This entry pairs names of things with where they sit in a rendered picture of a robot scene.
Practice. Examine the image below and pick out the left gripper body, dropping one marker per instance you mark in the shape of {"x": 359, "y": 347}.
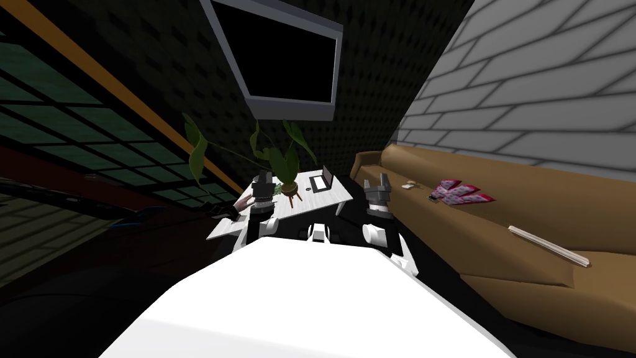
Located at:
{"x": 263, "y": 191}

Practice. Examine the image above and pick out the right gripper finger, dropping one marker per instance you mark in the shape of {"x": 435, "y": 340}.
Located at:
{"x": 385, "y": 181}
{"x": 367, "y": 186}

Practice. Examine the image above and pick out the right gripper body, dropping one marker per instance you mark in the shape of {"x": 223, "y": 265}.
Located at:
{"x": 379, "y": 197}

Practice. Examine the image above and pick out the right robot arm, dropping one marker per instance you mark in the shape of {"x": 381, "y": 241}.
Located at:
{"x": 380, "y": 231}

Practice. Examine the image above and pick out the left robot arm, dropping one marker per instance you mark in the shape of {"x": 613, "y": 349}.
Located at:
{"x": 258, "y": 223}

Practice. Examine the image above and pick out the small white object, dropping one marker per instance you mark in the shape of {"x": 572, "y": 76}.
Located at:
{"x": 409, "y": 185}

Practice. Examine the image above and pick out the green potted plant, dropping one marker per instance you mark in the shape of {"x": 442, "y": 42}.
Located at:
{"x": 283, "y": 166}

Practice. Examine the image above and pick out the white table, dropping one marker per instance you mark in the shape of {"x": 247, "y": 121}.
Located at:
{"x": 323, "y": 201}

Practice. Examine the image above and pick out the open laptop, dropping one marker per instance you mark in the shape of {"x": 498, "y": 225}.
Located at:
{"x": 320, "y": 181}

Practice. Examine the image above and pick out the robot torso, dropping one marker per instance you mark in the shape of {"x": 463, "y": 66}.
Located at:
{"x": 308, "y": 298}

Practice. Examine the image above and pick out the grey framed dark window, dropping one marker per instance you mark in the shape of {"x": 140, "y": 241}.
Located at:
{"x": 283, "y": 54}

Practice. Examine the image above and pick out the brown sofa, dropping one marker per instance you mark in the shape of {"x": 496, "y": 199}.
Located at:
{"x": 536, "y": 233}

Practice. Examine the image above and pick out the pale wooden stick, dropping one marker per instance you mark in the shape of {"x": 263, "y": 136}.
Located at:
{"x": 549, "y": 246}

